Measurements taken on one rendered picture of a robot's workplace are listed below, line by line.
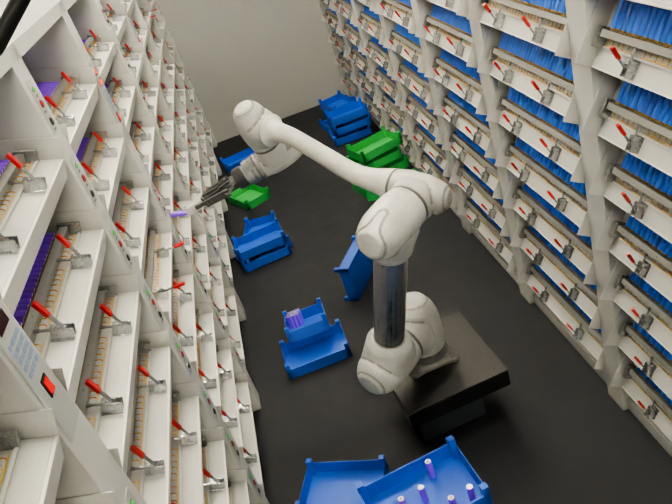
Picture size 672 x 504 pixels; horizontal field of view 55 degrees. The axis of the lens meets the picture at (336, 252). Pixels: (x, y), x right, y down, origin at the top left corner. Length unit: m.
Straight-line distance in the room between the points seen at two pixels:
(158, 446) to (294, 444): 1.24
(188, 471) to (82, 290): 0.57
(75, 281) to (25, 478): 0.53
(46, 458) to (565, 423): 1.88
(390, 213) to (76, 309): 0.82
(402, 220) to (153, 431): 0.80
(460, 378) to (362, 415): 0.54
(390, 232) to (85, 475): 0.95
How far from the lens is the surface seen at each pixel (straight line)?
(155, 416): 1.62
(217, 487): 1.92
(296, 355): 3.11
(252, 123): 2.04
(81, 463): 1.12
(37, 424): 1.07
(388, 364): 2.12
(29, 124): 1.59
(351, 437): 2.65
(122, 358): 1.51
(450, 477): 1.91
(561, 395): 2.61
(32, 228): 1.28
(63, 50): 2.26
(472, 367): 2.37
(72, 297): 1.40
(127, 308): 1.68
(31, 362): 1.07
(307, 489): 2.54
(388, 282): 1.88
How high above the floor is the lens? 1.90
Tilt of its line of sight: 31 degrees down
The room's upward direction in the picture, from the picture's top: 20 degrees counter-clockwise
